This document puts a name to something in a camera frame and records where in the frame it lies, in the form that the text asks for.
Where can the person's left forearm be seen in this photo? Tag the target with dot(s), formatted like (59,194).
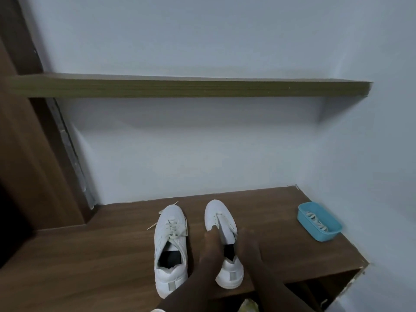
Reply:
(191,285)

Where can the white sneaker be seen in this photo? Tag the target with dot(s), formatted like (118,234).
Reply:
(214,211)
(170,282)

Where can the person's left hand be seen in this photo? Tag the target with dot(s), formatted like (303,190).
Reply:
(212,245)

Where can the person's right hand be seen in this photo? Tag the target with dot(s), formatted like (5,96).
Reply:
(248,246)

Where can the wooden wall shelf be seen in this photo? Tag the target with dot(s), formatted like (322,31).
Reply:
(195,88)

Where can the person's right forearm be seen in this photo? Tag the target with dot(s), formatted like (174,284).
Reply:
(279,289)

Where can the blue plastic basket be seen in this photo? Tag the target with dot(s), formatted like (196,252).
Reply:
(320,237)

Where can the cream shoelace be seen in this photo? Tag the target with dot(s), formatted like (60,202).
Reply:
(174,229)
(224,220)

